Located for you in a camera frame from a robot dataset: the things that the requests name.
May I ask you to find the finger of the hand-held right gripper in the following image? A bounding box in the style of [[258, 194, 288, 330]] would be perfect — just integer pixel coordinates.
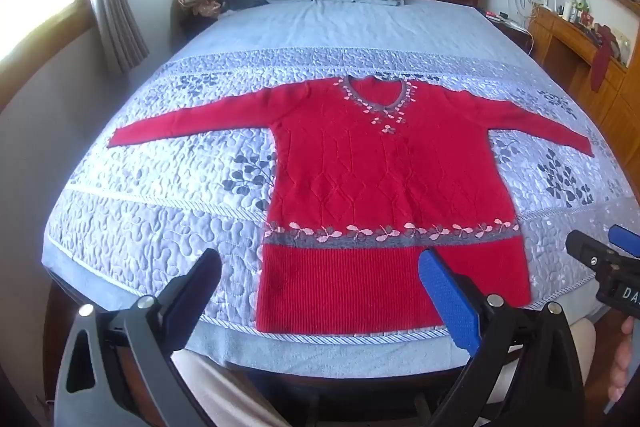
[[565, 230, 622, 272], [607, 224, 640, 259]]

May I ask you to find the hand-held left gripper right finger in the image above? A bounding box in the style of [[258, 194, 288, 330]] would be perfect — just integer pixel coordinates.
[[418, 248, 587, 427]]

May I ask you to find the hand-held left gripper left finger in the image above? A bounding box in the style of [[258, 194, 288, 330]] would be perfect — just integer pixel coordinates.
[[52, 248, 223, 427]]

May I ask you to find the red knitted sweater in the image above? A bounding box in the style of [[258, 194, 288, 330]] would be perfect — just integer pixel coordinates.
[[107, 75, 596, 335]]

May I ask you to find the person's right hand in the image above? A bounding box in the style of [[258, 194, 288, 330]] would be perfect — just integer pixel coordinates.
[[613, 316, 640, 409]]

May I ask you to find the grey leaf-print quilt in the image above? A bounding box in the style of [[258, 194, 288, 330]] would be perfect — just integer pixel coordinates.
[[42, 43, 640, 339]]

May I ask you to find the dark red hanging cloth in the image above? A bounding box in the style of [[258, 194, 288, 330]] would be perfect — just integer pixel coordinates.
[[591, 25, 619, 92]]

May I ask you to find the wooden cabinet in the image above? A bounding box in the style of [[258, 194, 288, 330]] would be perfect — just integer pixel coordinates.
[[527, 4, 640, 170]]

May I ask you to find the light blue bed sheet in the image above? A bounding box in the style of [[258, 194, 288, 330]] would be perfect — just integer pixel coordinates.
[[41, 0, 640, 370]]

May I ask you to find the dark wooden bed frame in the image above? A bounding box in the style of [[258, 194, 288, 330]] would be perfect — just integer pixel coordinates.
[[42, 274, 501, 408]]

